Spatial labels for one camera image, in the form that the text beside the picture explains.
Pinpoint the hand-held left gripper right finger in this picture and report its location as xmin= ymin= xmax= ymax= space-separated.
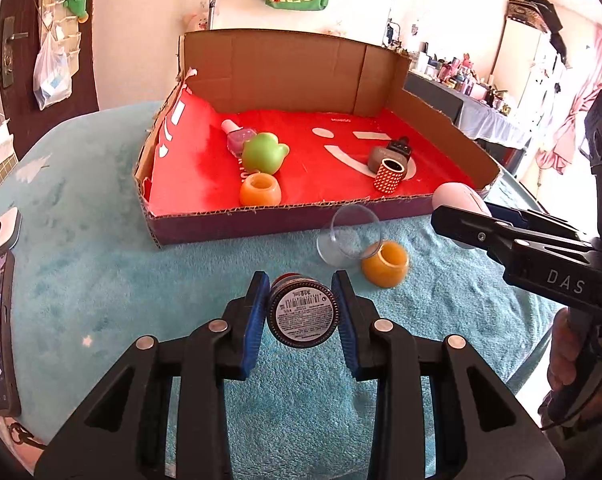
xmin=330 ymin=270 xmax=567 ymax=480

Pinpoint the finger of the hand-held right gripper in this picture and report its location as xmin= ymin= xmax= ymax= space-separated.
xmin=486 ymin=202 xmax=595 ymax=252
xmin=430 ymin=204 xmax=532 ymax=267

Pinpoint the metal door handle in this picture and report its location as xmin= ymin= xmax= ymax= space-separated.
xmin=1 ymin=16 xmax=29 ymax=88

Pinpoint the studded cup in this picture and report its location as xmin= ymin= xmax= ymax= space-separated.
xmin=372 ymin=157 xmax=407 ymax=194

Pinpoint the pink hanging cloth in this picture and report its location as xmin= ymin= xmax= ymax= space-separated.
xmin=536 ymin=30 xmax=602 ymax=171

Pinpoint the row of cosmetic bottles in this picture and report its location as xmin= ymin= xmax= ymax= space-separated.
xmin=411 ymin=42 xmax=514 ymax=116

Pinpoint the white wardrobe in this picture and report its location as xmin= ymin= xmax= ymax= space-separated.
xmin=491 ymin=17 xmax=567 ymax=126

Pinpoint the round red jar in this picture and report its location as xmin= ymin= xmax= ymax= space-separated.
xmin=266 ymin=272 xmax=341 ymax=348

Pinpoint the small orange cup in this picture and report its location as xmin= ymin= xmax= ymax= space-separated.
xmin=361 ymin=241 xmax=410 ymax=288
xmin=239 ymin=172 xmax=283 ymax=207

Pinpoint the person's right hand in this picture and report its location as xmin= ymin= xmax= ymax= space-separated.
xmin=548 ymin=310 xmax=594 ymax=396

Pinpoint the hanging plastic bag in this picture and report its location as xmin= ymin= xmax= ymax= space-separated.
xmin=33 ymin=35 xmax=74 ymax=111

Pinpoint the black nail polish bottle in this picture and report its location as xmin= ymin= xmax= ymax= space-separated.
xmin=385 ymin=136 xmax=413 ymax=161

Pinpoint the cardboard box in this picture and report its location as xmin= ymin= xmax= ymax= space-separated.
xmin=133 ymin=29 xmax=502 ymax=251

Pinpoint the pink nail polish bottle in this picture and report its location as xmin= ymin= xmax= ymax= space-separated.
xmin=221 ymin=119 xmax=258 ymax=157

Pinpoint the dark wooden door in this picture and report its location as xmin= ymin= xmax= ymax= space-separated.
xmin=0 ymin=0 xmax=99 ymax=126

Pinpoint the dark clothes pile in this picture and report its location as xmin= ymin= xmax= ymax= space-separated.
xmin=506 ymin=0 xmax=567 ymax=66

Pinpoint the pink egg-shaped device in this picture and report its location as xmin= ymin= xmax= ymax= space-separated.
xmin=432 ymin=182 xmax=493 ymax=251

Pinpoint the clear glass cup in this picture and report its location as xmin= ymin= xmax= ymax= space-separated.
xmin=317 ymin=204 xmax=384 ymax=267

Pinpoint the desk with blue cloth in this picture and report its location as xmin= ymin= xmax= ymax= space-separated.
xmin=406 ymin=72 xmax=532 ymax=161

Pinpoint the red printed paper liner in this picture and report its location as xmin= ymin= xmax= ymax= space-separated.
xmin=148 ymin=85 xmax=482 ymax=218

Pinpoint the clear pocket hanging organizer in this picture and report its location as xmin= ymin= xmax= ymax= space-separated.
xmin=36 ymin=0 xmax=89 ymax=61

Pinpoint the grey glitter bottle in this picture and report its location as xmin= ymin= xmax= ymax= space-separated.
xmin=367 ymin=146 xmax=397 ymax=173

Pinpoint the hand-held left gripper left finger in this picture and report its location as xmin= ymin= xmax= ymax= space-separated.
xmin=33 ymin=270 xmax=272 ymax=480

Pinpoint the green frog toy cup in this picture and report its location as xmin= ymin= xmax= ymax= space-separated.
xmin=241 ymin=132 xmax=290 ymax=176

